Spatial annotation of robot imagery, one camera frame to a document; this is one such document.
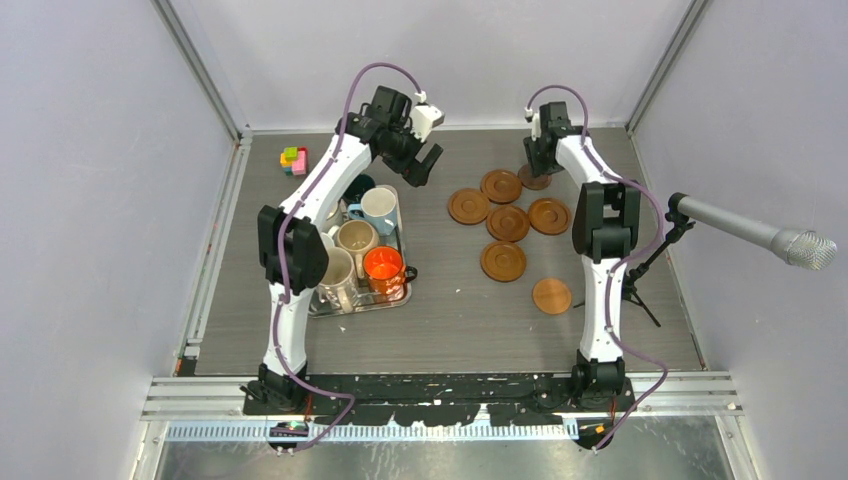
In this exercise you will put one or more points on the beige tall mug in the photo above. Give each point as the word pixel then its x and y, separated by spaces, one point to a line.
pixel 338 287

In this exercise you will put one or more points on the light wooden coaster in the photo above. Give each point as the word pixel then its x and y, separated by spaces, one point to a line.
pixel 552 296

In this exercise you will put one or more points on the light blue mug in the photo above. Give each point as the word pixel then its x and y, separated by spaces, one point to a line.
pixel 378 207

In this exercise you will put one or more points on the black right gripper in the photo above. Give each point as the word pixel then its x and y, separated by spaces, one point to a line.
pixel 538 168

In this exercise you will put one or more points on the ringed wooden coaster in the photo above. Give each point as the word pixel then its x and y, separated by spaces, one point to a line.
pixel 508 223
pixel 468 206
pixel 549 216
pixel 501 186
pixel 503 261

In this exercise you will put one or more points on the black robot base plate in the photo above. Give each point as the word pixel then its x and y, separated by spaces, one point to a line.
pixel 509 399

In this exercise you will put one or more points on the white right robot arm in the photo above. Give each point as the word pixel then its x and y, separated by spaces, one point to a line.
pixel 604 232

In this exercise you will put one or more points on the orange translucent cup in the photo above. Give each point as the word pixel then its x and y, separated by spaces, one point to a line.
pixel 387 273

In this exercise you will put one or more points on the white mug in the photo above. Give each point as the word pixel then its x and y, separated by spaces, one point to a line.
pixel 335 217

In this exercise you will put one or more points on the metal tray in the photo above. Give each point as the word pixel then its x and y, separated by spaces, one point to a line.
pixel 367 300

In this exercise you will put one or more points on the small white cup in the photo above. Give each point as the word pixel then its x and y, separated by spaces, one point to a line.
pixel 328 240

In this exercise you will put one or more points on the cream mug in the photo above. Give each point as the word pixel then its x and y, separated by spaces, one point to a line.
pixel 357 237

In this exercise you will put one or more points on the colourful block puzzle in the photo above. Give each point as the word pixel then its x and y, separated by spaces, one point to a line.
pixel 294 161

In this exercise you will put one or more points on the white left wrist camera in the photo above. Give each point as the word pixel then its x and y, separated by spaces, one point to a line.
pixel 424 119

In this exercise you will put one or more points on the dark green mug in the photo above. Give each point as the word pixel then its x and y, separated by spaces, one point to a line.
pixel 360 185

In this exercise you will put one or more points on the dark walnut coaster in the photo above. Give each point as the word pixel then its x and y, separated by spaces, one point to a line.
pixel 532 182

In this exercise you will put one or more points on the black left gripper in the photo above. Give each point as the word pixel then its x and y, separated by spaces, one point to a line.
pixel 417 173

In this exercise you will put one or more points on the grey microphone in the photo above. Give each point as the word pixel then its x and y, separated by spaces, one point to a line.
pixel 800 248

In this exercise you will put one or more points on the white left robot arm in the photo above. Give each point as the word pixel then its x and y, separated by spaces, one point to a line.
pixel 291 252

